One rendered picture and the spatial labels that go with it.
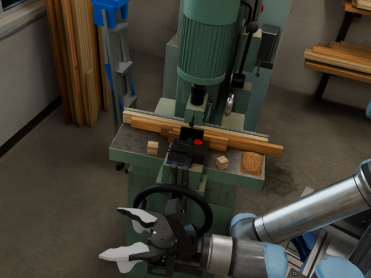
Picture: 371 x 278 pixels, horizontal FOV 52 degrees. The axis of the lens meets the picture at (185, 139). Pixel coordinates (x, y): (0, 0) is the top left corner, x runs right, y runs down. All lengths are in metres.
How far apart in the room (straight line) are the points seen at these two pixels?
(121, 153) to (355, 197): 0.92
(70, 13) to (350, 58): 2.12
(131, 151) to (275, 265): 0.84
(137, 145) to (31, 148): 1.54
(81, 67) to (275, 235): 2.18
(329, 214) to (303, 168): 2.17
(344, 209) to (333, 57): 2.54
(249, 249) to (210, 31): 0.71
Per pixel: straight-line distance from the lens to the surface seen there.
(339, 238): 1.61
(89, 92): 2.88
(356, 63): 3.34
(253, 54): 1.53
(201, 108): 1.43
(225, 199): 1.53
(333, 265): 1.09
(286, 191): 2.77
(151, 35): 4.05
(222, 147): 1.51
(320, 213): 0.85
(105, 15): 2.14
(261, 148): 1.54
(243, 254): 0.76
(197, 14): 1.22
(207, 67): 1.28
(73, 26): 2.72
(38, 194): 2.59
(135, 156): 1.47
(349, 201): 0.83
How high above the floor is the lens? 1.86
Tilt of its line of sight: 38 degrees down
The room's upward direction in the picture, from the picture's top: 8 degrees clockwise
